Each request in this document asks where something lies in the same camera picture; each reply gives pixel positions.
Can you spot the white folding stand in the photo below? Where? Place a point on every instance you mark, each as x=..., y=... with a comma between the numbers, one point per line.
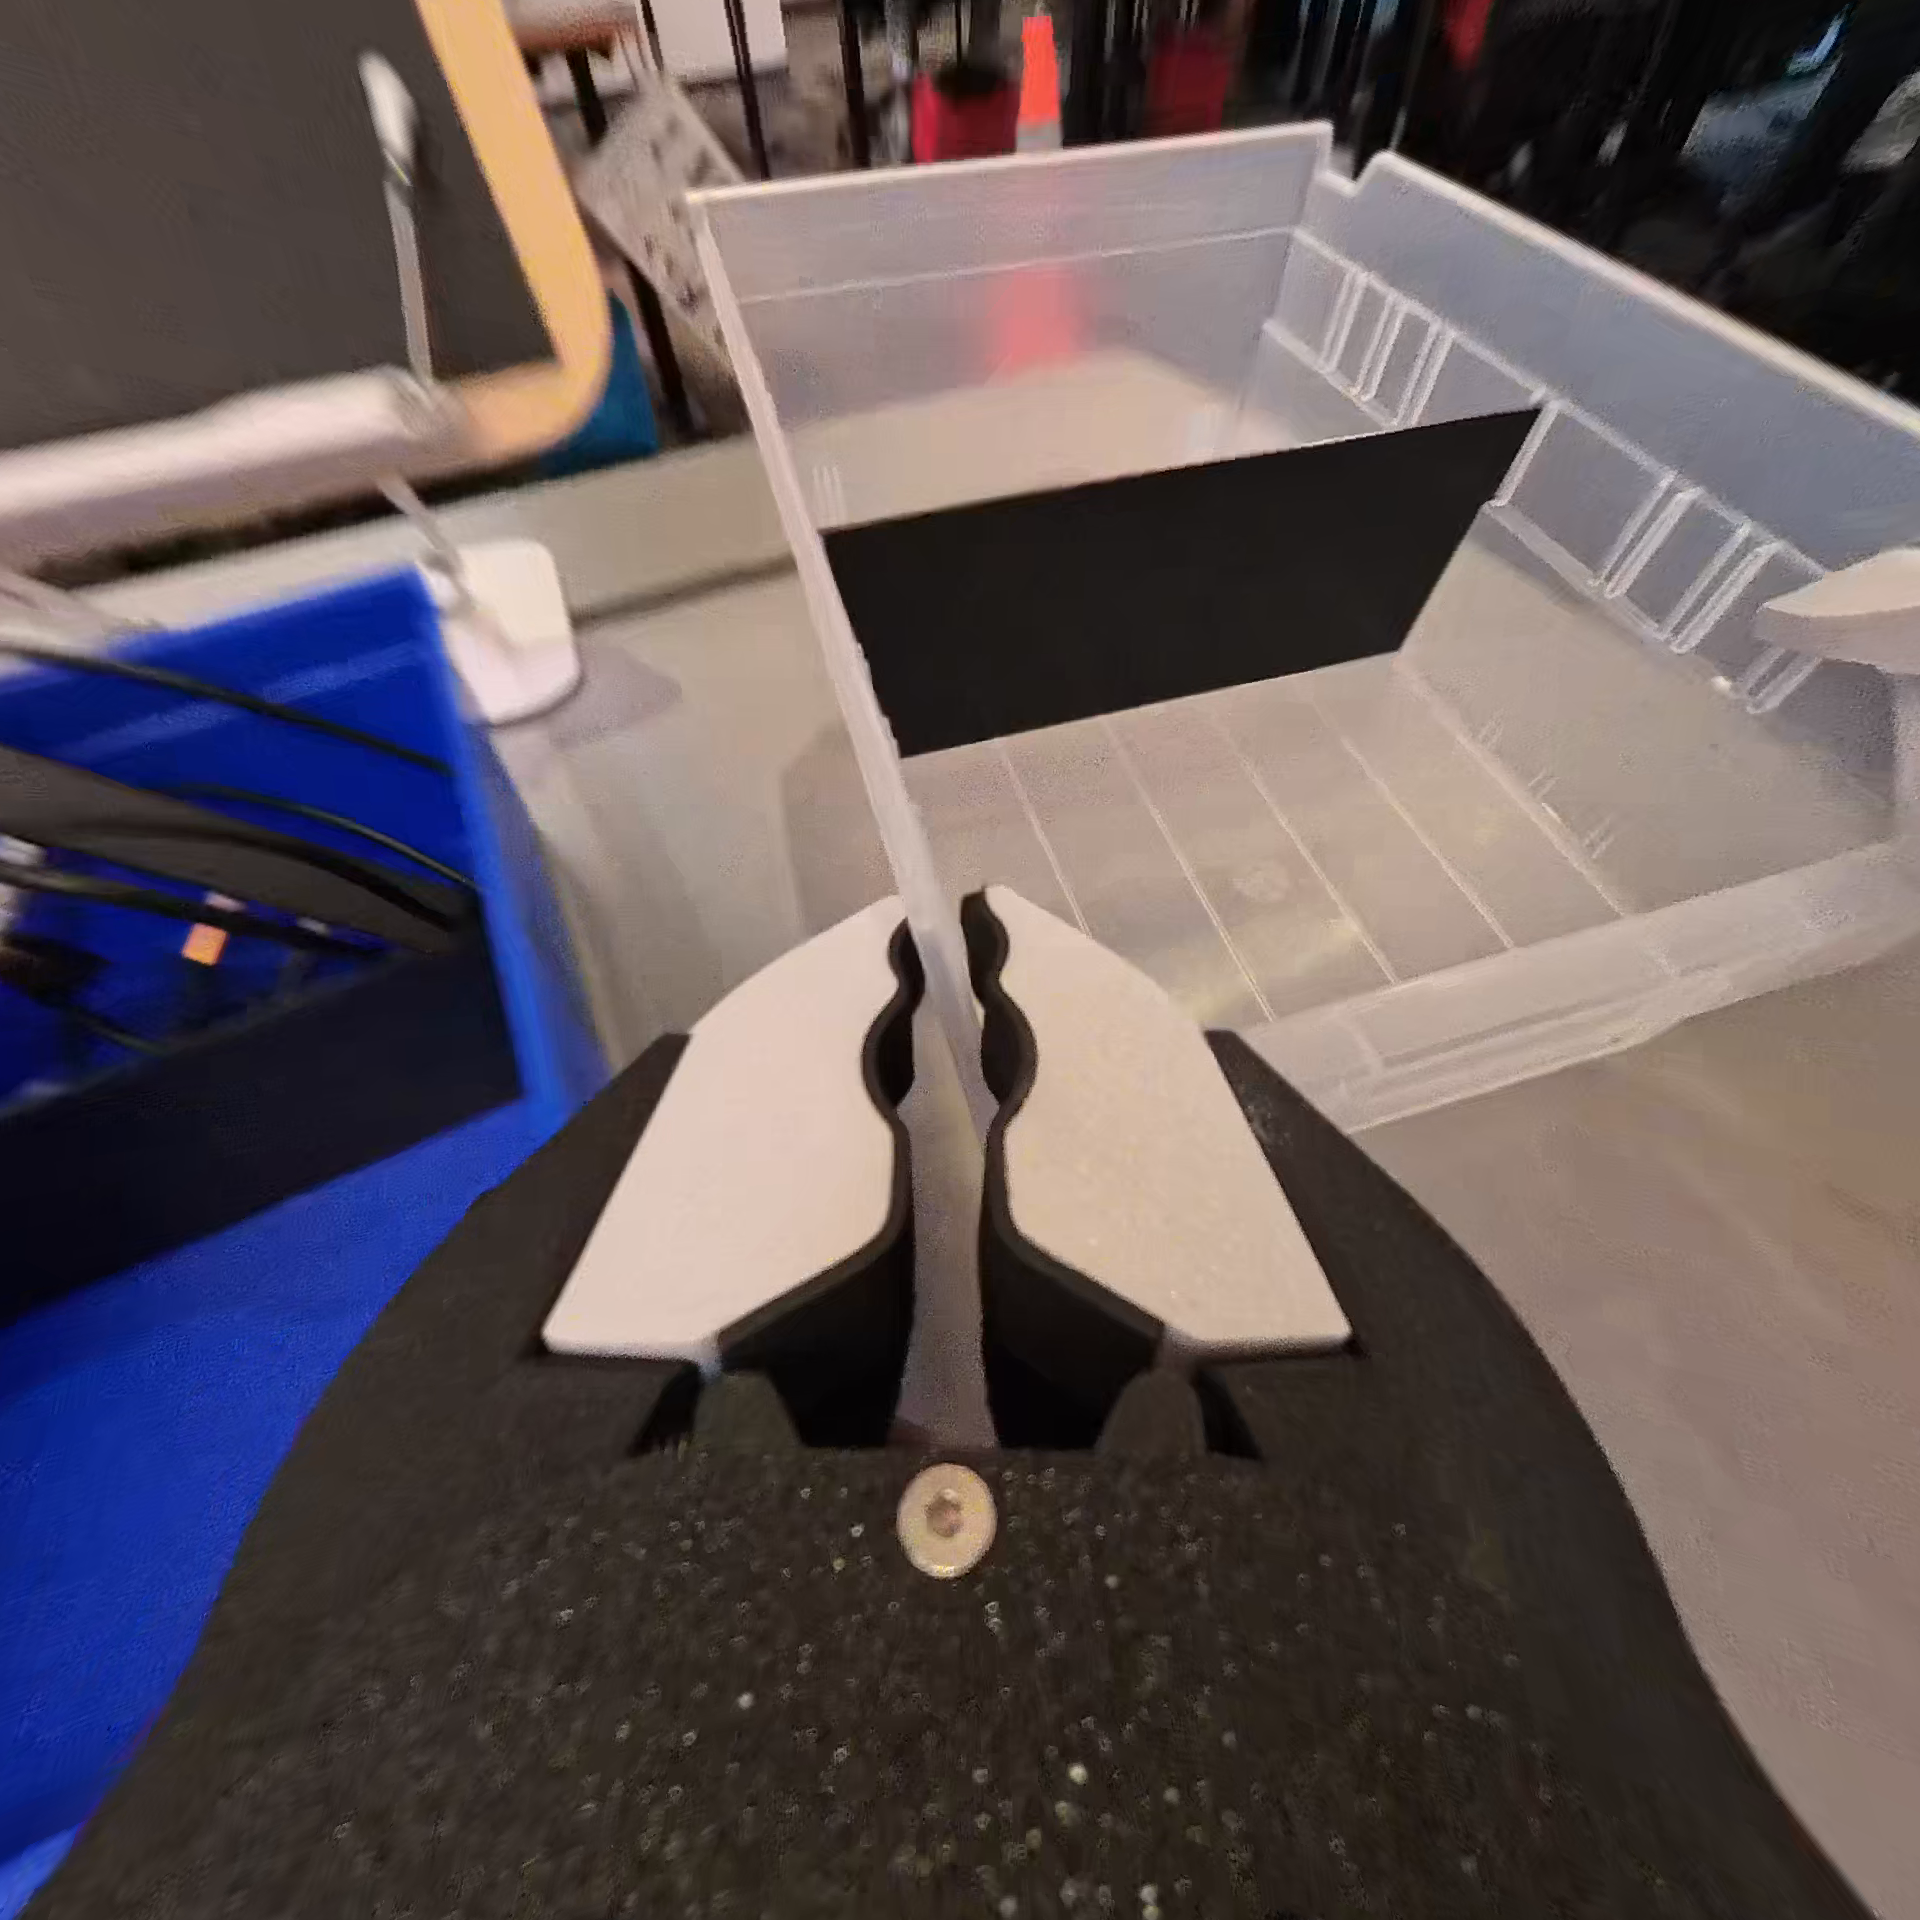
x=518, y=631

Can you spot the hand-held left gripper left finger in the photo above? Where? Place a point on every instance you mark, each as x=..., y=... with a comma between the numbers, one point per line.
x=750, y=1185

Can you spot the blue plastic bin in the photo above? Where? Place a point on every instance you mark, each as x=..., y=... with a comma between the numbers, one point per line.
x=225, y=1426

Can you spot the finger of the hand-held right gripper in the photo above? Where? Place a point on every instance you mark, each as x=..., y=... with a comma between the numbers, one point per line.
x=1868, y=614

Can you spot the orange traffic cone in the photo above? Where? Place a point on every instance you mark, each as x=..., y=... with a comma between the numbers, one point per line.
x=1042, y=88

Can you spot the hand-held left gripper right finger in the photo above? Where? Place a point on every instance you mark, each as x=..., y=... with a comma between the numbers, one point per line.
x=1157, y=1185

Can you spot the black blue-bin divider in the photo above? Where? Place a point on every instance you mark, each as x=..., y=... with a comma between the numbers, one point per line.
x=225, y=1139

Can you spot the clear plastic bin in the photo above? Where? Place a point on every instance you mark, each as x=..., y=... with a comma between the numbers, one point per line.
x=1351, y=870

